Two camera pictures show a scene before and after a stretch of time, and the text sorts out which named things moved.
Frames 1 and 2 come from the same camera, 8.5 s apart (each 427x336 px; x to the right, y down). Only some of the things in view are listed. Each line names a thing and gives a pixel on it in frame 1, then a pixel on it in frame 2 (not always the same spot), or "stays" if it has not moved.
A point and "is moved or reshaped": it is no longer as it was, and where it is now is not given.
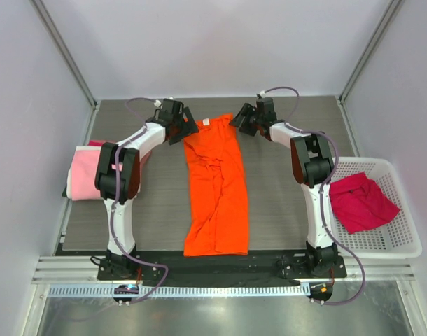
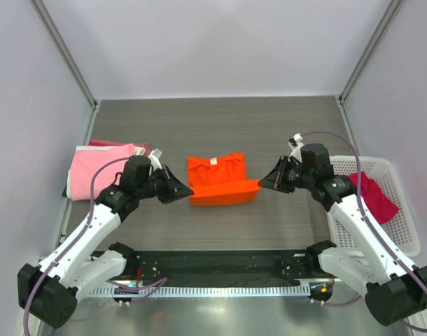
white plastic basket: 400,237 stays
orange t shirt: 217,220 is moved or reshaped
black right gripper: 246,111 -> 276,179
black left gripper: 188,127 -> 174,189
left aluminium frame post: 67,53 stays
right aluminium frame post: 369,48 stays
